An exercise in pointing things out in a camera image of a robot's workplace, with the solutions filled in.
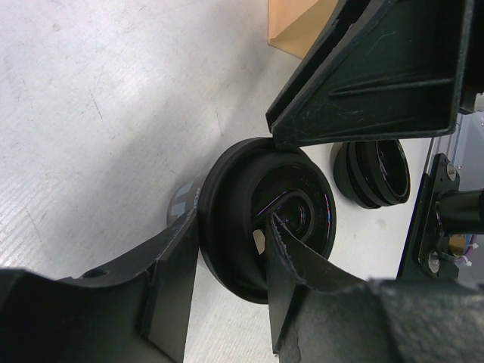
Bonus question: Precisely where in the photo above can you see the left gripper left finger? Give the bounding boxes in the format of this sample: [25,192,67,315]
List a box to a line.
[1,215,198,362]

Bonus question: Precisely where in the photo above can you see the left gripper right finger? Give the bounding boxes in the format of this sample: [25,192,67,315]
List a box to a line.
[265,216,483,362]

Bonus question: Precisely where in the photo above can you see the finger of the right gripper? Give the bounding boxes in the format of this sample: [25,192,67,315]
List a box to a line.
[265,0,475,148]

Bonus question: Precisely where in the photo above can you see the black cup lid stack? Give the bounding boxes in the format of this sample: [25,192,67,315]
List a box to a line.
[333,140,411,209]

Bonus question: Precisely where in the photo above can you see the brown paper takeout bag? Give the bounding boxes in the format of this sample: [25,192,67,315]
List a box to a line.
[267,0,338,59]

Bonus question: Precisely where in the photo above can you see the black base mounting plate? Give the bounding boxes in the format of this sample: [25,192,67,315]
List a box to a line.
[397,153,483,280]

